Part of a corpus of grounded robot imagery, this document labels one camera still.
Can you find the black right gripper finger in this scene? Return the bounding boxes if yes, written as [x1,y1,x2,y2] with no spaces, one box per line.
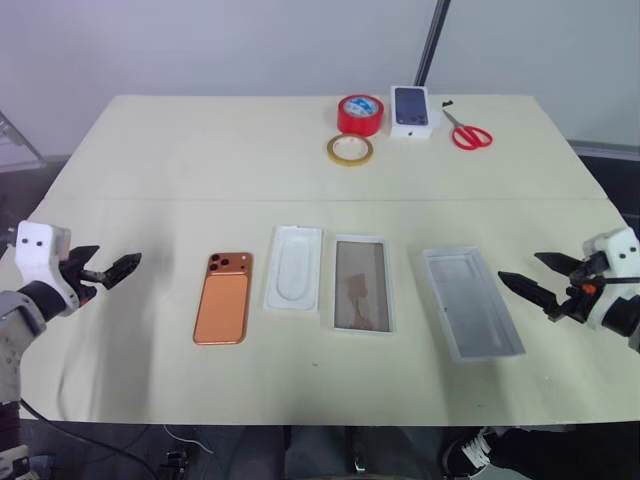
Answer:
[497,271,564,316]
[534,250,584,277]

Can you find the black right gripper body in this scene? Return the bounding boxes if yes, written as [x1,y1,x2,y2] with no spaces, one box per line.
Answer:
[547,252,609,324]

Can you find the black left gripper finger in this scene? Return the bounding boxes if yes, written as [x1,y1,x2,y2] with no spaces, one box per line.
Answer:
[101,252,143,290]
[66,244,101,265]

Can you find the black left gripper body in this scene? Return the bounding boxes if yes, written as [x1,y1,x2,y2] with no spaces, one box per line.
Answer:
[58,248,105,309]

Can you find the white phone box lid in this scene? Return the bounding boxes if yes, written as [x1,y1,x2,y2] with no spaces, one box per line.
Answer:
[422,244,528,364]

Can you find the white box with phone print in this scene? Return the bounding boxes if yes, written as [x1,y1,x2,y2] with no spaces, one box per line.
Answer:
[389,84,434,142]

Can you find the orange smartphone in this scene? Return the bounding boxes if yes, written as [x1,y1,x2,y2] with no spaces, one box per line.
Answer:
[193,251,254,347]

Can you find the grey metal ledge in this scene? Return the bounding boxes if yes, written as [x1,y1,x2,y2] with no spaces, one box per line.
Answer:
[569,138,640,162]

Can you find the grey metal rack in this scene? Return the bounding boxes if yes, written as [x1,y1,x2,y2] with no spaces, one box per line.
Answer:
[0,108,49,174]

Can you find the black and white sneaker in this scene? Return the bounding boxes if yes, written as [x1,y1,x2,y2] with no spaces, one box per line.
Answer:
[439,425,502,477]

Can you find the white moulded tray insert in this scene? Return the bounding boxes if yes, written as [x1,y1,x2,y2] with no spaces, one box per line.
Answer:
[263,225,325,317]

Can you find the yellow tape roll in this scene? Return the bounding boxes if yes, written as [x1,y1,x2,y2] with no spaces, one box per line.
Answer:
[326,132,376,169]

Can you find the red tape roll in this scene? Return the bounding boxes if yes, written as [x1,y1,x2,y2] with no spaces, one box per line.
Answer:
[336,93,386,138]

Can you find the black metal pole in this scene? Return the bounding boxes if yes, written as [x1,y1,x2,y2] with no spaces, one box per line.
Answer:
[413,0,453,87]

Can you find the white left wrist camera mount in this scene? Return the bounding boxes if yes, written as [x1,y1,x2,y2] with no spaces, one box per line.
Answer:
[14,221,74,302]

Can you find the black cable under table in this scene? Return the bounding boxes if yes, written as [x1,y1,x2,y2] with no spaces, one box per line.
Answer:
[18,399,157,469]

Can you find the red handled scissors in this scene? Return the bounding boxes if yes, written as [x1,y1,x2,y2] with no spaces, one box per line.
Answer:
[441,107,495,151]

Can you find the thin white cable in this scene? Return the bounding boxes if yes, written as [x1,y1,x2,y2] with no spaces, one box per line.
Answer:
[162,424,217,456]

